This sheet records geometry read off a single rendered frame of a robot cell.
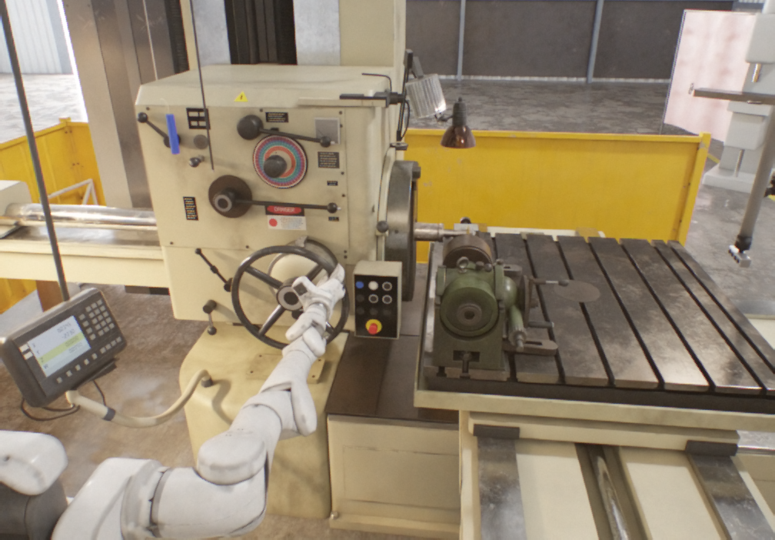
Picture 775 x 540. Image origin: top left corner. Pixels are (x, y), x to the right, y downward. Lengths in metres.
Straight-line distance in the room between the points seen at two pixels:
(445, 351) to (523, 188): 2.60
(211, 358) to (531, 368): 1.50
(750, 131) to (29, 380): 7.23
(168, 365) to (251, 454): 3.12
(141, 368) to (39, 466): 3.18
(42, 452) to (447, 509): 2.09
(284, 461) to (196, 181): 1.28
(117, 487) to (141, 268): 1.82
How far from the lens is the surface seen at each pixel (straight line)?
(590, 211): 4.50
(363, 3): 2.37
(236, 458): 0.79
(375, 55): 2.38
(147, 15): 2.67
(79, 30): 2.83
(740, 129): 7.71
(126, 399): 3.70
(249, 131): 1.78
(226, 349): 2.83
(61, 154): 5.12
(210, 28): 2.55
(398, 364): 2.61
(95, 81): 2.84
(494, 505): 1.91
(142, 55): 2.70
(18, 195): 2.95
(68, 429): 3.63
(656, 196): 4.59
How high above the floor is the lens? 2.16
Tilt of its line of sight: 25 degrees down
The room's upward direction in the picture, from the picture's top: straight up
